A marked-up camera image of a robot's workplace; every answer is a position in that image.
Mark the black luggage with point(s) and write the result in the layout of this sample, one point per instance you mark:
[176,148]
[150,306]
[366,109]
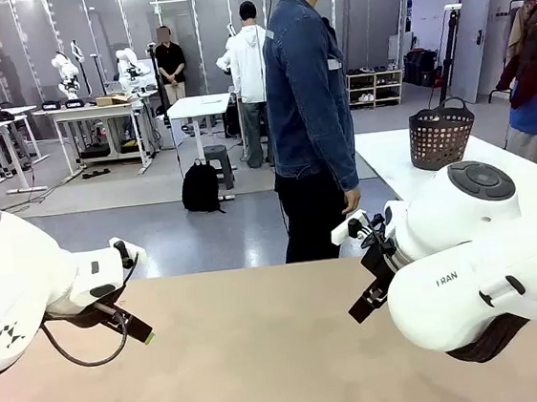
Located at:
[420,67]

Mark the grey plastic stool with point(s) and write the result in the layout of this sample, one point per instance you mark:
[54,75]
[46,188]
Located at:
[221,160]

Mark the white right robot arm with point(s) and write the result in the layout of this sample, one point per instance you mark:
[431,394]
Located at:
[474,285]

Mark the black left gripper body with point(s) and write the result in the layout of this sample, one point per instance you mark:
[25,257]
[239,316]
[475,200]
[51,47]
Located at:
[83,314]

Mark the grey open door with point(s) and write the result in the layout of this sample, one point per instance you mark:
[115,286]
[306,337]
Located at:
[474,35]

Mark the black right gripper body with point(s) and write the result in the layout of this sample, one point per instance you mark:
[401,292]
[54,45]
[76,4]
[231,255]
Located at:
[380,263]

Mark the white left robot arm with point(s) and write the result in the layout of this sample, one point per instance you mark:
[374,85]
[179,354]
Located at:
[18,285]

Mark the black printed bag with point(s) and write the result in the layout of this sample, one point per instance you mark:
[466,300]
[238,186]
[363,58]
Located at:
[51,106]
[75,103]

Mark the wooden shoe rack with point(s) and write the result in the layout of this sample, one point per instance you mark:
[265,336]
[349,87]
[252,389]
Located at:
[374,89]

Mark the large white table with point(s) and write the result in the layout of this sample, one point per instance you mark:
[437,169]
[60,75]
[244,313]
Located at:
[389,159]

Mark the person in denim jacket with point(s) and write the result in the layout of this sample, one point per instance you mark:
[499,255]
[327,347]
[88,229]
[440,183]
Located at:
[302,111]

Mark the black cap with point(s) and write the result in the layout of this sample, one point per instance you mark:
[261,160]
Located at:
[3,115]

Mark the beige coat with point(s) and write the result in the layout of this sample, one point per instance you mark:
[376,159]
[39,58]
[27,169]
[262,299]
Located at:
[517,35]

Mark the person in black shirt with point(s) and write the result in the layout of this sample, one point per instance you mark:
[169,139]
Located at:
[170,62]

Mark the black tripod with white head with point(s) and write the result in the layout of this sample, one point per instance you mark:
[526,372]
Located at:
[448,47]

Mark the right gripper black green-tipped finger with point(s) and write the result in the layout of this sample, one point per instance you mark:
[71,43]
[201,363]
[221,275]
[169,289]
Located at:
[362,308]
[379,295]

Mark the person's right hand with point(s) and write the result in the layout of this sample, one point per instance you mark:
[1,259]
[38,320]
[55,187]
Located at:
[351,199]

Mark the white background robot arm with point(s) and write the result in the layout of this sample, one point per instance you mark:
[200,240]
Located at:
[67,73]
[132,66]

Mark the black backpack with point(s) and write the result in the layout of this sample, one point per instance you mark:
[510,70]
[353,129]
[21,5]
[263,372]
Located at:
[200,189]

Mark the small white desk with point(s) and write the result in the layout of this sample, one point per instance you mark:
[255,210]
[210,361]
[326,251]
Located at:
[198,106]

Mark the person in white hoodie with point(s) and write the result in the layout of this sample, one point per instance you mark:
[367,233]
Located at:
[249,64]

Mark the dark perforated plastic basket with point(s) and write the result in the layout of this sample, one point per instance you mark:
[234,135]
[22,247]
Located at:
[435,145]

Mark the cardboard box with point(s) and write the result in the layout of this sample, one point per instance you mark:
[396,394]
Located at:
[111,100]

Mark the white desk with robots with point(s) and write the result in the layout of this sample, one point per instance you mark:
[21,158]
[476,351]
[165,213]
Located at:
[91,111]

